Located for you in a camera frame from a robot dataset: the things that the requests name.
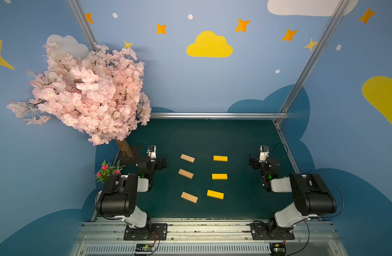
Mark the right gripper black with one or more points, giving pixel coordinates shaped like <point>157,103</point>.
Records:
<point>255,163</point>

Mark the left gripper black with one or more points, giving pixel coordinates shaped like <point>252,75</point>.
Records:
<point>159,163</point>

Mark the wooden block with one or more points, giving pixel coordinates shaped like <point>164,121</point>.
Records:
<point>189,197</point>
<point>187,158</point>
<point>186,174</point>

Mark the wooden block top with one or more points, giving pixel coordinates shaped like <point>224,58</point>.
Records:
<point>187,158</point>

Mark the wooden block bottom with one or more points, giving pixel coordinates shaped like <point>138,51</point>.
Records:
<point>189,197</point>

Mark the yellow block top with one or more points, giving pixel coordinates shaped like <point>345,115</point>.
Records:
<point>220,158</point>

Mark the yellow block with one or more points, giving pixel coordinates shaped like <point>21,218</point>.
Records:
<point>219,176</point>
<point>214,194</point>
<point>220,158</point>

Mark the yellow block bottom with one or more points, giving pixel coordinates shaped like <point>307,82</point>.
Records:
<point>214,194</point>

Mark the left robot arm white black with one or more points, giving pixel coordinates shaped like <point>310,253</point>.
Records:
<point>118,198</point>

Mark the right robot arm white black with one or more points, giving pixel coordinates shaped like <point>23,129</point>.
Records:
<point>311,196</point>

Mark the black tree base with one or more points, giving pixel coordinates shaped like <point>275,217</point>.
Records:
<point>135,153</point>

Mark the small potted pink flowers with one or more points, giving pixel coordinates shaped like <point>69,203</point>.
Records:
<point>106,170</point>

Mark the left controller board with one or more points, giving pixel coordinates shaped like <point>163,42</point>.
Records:
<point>144,249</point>

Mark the controller board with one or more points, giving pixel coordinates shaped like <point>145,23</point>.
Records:
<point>144,249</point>
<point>277,249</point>

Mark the right controller board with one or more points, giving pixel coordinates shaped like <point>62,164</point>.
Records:
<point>277,249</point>

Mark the pink cherry blossom tree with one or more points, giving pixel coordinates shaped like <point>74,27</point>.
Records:
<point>100,94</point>

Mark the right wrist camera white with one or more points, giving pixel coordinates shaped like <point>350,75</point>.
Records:
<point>264,152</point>

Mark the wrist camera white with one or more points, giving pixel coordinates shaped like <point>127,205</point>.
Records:
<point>264,152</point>
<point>151,152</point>

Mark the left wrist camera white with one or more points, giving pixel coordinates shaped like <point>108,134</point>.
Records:
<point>151,152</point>

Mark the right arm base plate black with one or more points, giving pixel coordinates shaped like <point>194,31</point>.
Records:
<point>263,231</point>

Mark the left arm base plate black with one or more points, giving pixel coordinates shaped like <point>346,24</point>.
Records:
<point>148,233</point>

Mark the rear aluminium frame bar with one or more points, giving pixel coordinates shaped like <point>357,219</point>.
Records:
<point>253,116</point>

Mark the aluminium rail base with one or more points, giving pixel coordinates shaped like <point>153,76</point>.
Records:
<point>207,237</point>

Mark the right aluminium frame post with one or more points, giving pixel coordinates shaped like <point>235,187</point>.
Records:
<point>326,35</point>

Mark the aluminium frame post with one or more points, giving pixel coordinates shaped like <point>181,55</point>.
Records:
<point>82,20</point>
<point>326,35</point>

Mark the left aluminium frame post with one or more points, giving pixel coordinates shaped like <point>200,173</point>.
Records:
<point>82,20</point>

